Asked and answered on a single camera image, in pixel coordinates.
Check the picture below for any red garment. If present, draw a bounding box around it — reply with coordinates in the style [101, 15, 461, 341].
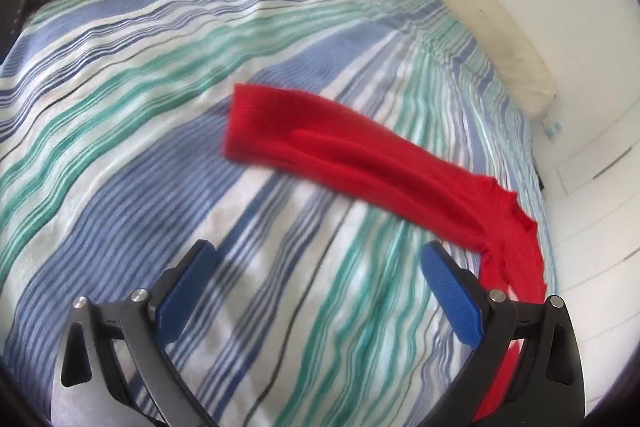
[223, 83, 547, 423]

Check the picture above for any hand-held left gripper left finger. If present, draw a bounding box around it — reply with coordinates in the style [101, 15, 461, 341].
[50, 239, 218, 427]

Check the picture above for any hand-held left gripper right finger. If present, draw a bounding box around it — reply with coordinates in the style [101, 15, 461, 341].
[417, 241, 587, 427]

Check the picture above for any striped bed sheet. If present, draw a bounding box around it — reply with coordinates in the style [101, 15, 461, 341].
[0, 0, 558, 427]

